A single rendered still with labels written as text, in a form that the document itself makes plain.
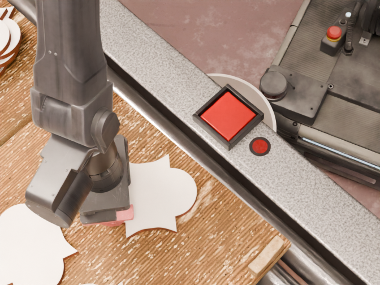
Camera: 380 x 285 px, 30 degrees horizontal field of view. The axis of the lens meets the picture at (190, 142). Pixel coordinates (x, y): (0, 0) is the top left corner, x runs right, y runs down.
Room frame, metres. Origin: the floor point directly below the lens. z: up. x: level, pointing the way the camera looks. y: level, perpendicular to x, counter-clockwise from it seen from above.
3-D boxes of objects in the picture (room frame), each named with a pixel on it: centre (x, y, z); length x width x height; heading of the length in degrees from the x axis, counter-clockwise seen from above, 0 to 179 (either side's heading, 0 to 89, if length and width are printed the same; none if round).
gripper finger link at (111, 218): (0.36, 0.12, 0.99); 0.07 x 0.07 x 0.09; 88
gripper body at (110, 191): (0.38, 0.12, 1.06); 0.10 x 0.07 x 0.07; 178
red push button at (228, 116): (0.49, -0.06, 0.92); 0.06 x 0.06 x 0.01; 36
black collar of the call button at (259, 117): (0.49, -0.06, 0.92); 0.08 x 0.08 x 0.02; 36
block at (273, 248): (0.26, -0.08, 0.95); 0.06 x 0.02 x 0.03; 128
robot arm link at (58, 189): (0.35, 0.14, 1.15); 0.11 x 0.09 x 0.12; 146
